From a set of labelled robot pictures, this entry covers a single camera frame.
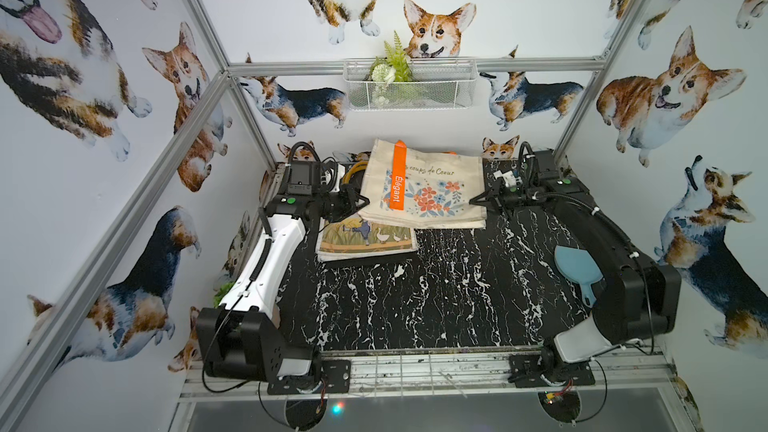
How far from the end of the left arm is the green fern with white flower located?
346mm

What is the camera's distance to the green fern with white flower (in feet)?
2.66

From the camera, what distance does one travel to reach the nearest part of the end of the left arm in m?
0.68
